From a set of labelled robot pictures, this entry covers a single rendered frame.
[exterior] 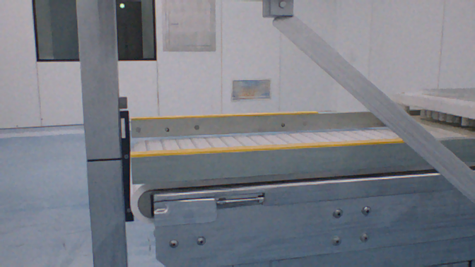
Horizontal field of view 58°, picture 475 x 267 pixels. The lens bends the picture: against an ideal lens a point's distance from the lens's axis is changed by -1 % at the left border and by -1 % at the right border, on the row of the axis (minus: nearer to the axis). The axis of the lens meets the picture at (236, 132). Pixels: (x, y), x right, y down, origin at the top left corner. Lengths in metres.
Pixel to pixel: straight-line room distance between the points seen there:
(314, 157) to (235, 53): 5.34
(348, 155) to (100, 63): 0.43
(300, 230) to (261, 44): 5.48
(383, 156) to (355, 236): 0.11
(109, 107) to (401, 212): 0.48
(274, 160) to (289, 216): 0.08
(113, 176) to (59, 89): 4.74
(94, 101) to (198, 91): 4.97
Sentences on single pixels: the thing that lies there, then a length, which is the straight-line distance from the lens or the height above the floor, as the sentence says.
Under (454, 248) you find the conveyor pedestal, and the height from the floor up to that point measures 0.66.
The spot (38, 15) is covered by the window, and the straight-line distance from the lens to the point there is 5.52.
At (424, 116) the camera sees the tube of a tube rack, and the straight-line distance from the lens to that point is 0.87.
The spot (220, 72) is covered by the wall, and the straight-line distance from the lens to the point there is 5.78.
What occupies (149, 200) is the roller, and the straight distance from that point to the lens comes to 0.51.
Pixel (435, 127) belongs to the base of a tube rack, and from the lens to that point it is 0.79.
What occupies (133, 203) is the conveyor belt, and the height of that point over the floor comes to 0.78.
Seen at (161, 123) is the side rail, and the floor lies 0.83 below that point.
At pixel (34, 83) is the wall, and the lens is 5.52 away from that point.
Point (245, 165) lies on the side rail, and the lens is 0.50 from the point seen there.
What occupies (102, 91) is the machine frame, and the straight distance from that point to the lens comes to 0.76.
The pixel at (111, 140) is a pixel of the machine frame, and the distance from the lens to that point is 0.77.
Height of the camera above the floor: 0.95
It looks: 10 degrees down
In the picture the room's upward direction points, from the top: straight up
